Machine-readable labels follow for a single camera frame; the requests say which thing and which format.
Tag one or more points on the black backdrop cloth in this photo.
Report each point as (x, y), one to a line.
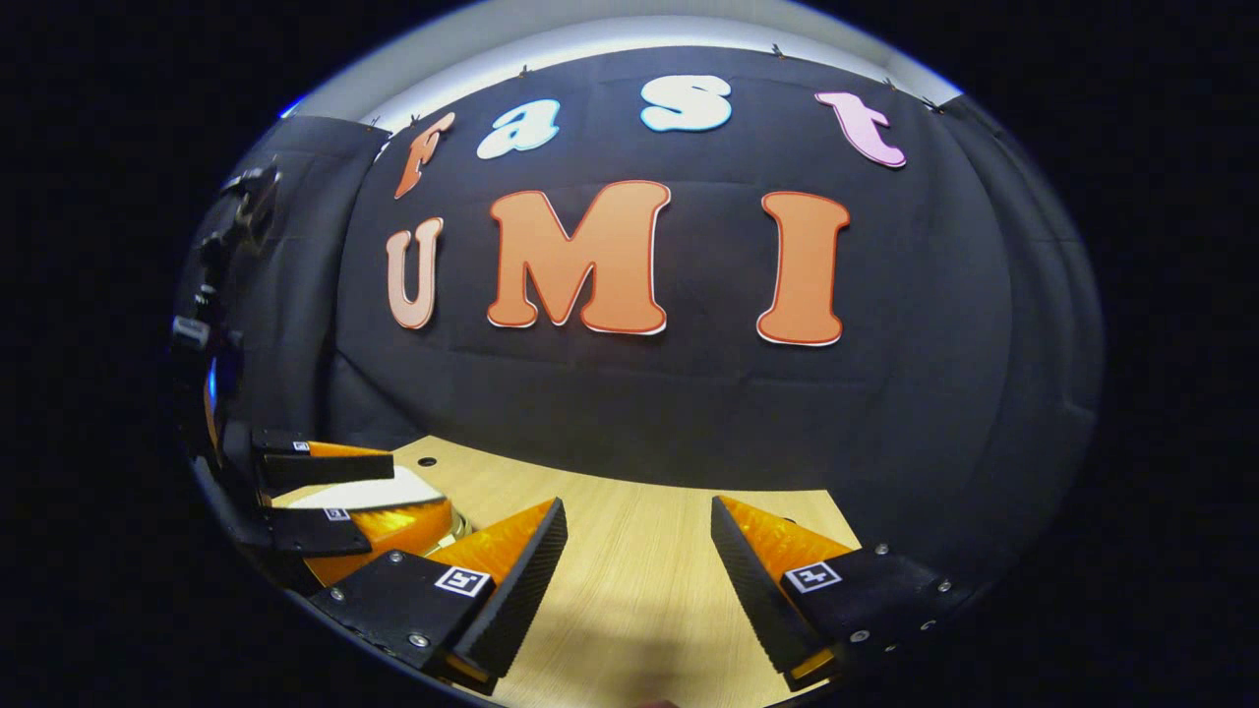
(708, 413)

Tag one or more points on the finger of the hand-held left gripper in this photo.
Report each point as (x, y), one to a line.
(325, 467)
(315, 531)

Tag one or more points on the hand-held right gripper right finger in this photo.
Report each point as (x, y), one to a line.
(752, 590)

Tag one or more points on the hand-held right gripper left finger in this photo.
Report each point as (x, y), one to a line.
(521, 590)

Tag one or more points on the pale yellow small suitcase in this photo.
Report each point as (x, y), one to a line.
(379, 492)

